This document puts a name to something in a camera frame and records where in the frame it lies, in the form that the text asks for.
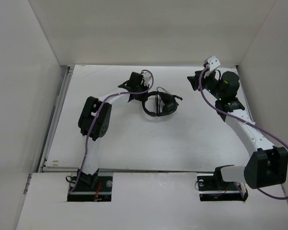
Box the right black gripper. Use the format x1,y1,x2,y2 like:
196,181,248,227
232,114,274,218
187,68,224,100

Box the black headphones with cable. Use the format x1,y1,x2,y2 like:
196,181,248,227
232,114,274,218
142,87,183,117

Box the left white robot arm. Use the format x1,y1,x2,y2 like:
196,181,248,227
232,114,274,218
76,69,154,190

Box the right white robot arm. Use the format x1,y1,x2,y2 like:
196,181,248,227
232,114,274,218
187,71,288,189

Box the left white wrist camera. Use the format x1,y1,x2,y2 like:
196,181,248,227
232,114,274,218
141,69,152,87

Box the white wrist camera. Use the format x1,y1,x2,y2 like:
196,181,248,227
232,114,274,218
141,69,152,87
203,56,221,78

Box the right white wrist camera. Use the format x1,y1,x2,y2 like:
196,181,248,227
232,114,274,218
203,56,221,78

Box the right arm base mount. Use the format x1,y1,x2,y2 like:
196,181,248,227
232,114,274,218
194,174,249,202

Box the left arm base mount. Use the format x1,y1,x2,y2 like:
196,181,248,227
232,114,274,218
65,172,113,202

